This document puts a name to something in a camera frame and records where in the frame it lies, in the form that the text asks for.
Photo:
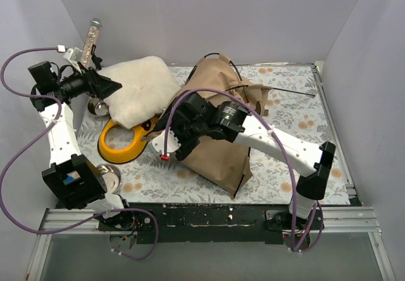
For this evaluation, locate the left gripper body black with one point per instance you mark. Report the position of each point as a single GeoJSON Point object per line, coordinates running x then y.
{"type": "Point", "coordinates": [93, 82]}

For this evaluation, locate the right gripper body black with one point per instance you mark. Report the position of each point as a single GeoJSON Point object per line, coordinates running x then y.
{"type": "Point", "coordinates": [178, 129]}

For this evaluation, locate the beige pet tent fabric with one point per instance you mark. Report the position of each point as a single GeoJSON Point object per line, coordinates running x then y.
{"type": "Point", "coordinates": [216, 158]}

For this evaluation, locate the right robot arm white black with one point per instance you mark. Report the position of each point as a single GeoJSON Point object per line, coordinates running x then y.
{"type": "Point", "coordinates": [311, 161]}

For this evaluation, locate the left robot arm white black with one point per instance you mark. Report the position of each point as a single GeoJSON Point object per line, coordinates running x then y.
{"type": "Point", "coordinates": [71, 177]}

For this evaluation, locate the yellow pet bowl stand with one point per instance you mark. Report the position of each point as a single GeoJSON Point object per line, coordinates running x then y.
{"type": "Point", "coordinates": [109, 150]}

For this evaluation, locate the steel bowl at back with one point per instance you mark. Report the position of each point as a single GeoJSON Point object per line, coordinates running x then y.
{"type": "Point", "coordinates": [97, 107]}

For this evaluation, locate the steel bowl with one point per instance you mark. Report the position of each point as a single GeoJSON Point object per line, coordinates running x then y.
{"type": "Point", "coordinates": [97, 107]}
{"type": "Point", "coordinates": [112, 177]}

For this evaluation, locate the white fluffy cushion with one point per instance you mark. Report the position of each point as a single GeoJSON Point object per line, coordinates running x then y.
{"type": "Point", "coordinates": [147, 89]}

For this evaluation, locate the glitter microphone toy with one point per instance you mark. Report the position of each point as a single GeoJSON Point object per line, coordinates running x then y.
{"type": "Point", "coordinates": [90, 42]}

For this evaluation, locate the steel bowl near front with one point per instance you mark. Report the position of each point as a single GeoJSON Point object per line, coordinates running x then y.
{"type": "Point", "coordinates": [112, 177]}

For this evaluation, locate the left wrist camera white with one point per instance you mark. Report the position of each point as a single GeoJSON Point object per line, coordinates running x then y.
{"type": "Point", "coordinates": [73, 56]}

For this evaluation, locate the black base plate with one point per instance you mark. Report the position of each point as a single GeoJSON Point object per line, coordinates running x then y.
{"type": "Point", "coordinates": [178, 223]}

